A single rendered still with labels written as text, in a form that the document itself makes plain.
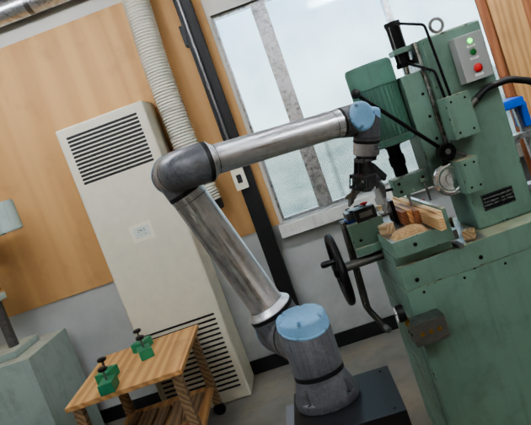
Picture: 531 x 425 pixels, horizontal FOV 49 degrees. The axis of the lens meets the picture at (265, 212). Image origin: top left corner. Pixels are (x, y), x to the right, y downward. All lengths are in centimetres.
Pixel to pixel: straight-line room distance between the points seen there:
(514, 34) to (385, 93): 158
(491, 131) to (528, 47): 145
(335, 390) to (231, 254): 49
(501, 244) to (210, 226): 103
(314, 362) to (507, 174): 104
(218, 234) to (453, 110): 92
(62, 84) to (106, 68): 28
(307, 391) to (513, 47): 247
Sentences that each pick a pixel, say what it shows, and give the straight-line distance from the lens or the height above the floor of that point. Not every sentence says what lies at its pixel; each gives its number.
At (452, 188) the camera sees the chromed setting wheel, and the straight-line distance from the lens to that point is 220.
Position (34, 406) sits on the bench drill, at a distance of 355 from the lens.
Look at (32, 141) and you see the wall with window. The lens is 384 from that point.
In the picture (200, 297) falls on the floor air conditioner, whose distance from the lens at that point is 340.
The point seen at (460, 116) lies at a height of 122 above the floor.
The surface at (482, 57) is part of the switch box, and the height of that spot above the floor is 139.
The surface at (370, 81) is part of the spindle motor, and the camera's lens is 217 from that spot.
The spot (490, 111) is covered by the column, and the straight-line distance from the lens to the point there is 227.
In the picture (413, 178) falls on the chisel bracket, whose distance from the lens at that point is 226.
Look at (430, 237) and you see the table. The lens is 207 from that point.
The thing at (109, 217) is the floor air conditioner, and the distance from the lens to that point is 342.
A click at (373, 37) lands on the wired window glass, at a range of 368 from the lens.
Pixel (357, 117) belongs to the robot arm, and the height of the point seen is 134.
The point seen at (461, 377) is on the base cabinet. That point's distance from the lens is 228.
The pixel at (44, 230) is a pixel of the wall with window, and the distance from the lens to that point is 387.
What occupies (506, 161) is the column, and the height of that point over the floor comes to 101.
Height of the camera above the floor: 138
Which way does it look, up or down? 7 degrees down
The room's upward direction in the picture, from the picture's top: 20 degrees counter-clockwise
